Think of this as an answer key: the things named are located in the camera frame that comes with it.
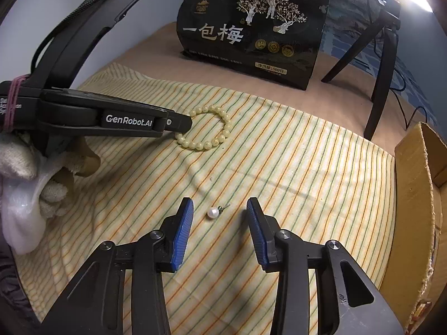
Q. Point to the yellow striped cloth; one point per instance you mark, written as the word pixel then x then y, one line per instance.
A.
pixel 279 146

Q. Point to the cardboard box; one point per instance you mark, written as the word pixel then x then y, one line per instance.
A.
pixel 412 181

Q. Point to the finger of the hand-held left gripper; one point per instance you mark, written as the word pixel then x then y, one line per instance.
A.
pixel 180 122

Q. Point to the dark quilted clothing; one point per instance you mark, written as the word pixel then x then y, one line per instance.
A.
pixel 14 303

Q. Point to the pearl earring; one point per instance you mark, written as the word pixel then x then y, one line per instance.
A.
pixel 212 213

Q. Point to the red rubber band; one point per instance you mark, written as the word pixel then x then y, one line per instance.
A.
pixel 14 101

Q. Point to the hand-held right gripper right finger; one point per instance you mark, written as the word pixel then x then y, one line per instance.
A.
pixel 256 240

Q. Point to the black tripod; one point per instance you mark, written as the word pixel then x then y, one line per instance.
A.
pixel 382 76

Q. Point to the person's left hand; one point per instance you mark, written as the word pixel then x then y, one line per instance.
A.
pixel 17 157

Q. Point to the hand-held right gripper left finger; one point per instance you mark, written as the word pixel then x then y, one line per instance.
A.
pixel 181 240

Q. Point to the black snack bag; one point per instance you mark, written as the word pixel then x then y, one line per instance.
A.
pixel 244 42

